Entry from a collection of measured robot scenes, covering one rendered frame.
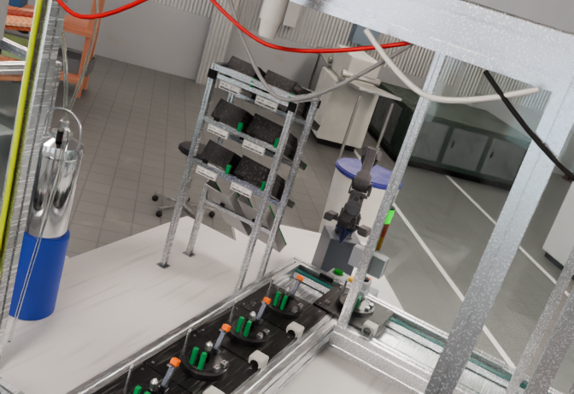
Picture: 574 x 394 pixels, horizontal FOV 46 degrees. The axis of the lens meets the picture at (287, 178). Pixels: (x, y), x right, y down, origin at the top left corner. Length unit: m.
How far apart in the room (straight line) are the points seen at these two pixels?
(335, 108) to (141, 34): 3.04
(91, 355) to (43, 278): 0.27
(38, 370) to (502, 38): 1.47
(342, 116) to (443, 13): 7.16
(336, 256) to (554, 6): 1.88
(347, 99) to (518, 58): 7.16
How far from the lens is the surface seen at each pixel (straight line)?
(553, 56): 1.17
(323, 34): 9.96
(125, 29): 9.78
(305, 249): 3.14
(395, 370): 2.39
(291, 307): 2.35
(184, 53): 9.80
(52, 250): 2.10
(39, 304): 2.19
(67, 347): 2.13
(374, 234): 2.26
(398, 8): 1.22
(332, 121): 8.33
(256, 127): 2.39
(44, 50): 1.61
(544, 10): 1.16
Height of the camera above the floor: 2.09
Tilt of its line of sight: 18 degrees down
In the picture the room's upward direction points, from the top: 17 degrees clockwise
